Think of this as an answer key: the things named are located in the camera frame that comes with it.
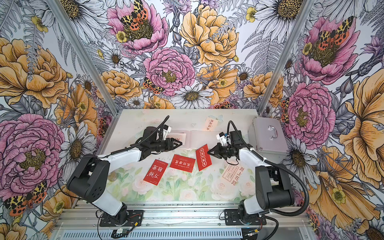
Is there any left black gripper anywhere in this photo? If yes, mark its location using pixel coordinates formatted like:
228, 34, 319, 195
150, 138, 183, 152

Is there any red card with round emblem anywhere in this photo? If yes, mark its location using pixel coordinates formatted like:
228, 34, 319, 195
196, 145, 212, 171

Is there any red landscape greeting card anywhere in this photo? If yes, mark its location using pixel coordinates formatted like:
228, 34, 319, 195
170, 155, 196, 173

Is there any pink photo album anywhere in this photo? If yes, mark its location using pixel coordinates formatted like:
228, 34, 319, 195
169, 131, 220, 150

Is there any cream card with red characters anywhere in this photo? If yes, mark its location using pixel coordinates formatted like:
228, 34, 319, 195
168, 133, 187, 143

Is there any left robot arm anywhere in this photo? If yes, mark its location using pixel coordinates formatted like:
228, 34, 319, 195
67, 125, 183, 226

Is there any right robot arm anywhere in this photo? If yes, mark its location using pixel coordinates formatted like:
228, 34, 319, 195
208, 131, 300, 225

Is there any cream card with framed text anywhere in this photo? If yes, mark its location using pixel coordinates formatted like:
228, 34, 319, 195
222, 164, 245, 186

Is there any small pink card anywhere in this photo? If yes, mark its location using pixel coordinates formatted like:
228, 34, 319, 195
203, 117, 219, 132

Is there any red card with white characters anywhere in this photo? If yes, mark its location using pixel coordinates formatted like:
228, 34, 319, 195
144, 160, 168, 186

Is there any silver metal case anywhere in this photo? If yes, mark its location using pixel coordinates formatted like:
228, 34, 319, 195
248, 117, 289, 164

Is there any small green circuit board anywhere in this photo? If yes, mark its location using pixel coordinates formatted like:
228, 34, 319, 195
111, 229, 131, 239

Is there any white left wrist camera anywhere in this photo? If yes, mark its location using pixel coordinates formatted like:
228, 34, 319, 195
163, 125, 172, 140

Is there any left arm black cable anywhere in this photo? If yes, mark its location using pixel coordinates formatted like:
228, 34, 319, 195
56, 115, 171, 202

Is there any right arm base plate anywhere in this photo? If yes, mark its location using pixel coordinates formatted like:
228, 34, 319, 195
224, 209, 267, 226

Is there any aluminium rail frame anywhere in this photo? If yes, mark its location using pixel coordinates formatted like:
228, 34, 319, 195
51, 201, 315, 240

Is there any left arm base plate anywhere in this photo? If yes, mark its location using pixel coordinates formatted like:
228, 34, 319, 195
99, 210, 144, 228

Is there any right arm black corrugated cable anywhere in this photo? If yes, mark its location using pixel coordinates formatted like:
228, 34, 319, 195
227, 120, 310, 240

